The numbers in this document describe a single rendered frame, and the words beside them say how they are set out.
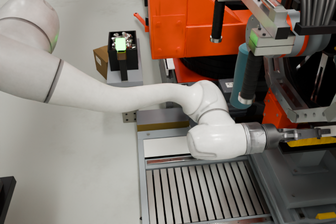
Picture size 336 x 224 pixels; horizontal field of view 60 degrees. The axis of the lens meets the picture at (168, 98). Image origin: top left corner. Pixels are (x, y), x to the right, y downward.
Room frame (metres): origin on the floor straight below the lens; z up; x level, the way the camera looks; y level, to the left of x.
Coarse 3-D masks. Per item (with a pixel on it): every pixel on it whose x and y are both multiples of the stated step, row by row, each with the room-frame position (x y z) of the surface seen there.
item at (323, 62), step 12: (324, 48) 0.83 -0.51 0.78; (288, 60) 0.96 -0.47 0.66; (300, 60) 0.96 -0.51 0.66; (312, 60) 0.96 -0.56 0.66; (324, 60) 0.80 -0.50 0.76; (300, 72) 0.91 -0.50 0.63; (312, 72) 0.91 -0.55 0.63; (324, 72) 0.78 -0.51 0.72; (300, 84) 0.86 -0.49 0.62; (312, 84) 0.86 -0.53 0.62; (324, 84) 0.78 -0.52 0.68; (312, 96) 0.79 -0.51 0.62; (324, 96) 0.79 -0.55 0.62
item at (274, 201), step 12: (252, 156) 0.90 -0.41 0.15; (252, 168) 0.87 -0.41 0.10; (264, 168) 0.84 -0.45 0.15; (264, 180) 0.76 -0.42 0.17; (264, 192) 0.73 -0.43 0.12; (276, 192) 0.71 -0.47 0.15; (276, 204) 0.66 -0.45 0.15; (324, 204) 0.66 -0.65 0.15; (276, 216) 0.61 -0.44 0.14; (288, 216) 0.60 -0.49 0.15; (300, 216) 0.58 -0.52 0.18; (312, 216) 0.60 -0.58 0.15; (324, 216) 0.58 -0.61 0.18
